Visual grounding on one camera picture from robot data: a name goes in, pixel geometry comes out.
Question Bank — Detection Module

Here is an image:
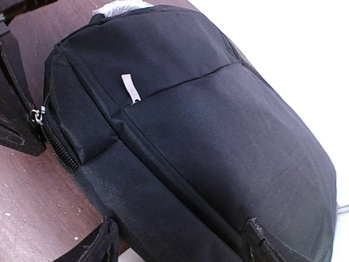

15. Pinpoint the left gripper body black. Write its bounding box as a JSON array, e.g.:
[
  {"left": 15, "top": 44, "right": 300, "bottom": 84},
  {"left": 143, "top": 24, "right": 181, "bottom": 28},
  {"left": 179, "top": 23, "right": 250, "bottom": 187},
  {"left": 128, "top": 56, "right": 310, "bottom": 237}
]
[{"left": 0, "top": 0, "right": 57, "bottom": 24}]

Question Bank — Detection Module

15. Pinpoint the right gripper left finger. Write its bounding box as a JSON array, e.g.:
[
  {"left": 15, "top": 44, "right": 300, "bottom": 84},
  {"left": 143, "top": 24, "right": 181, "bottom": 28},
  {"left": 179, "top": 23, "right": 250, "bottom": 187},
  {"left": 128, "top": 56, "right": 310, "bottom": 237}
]
[{"left": 78, "top": 219, "right": 121, "bottom": 262}]

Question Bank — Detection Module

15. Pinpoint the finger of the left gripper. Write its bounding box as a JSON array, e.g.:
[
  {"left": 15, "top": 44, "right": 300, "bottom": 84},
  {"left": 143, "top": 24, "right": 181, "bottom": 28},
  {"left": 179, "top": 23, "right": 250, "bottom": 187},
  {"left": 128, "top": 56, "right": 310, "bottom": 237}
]
[{"left": 1, "top": 29, "right": 46, "bottom": 156}]

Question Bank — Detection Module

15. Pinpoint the black student backpack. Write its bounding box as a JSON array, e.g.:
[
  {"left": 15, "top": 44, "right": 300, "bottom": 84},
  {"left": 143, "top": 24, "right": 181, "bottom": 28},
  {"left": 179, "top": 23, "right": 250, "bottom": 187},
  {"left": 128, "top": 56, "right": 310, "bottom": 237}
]
[{"left": 41, "top": 5, "right": 337, "bottom": 261}]

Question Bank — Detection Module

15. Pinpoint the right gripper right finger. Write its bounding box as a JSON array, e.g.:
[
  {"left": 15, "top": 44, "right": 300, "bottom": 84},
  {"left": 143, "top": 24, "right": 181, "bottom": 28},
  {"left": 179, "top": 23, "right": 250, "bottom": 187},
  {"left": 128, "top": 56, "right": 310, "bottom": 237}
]
[{"left": 242, "top": 218, "right": 297, "bottom": 261}]

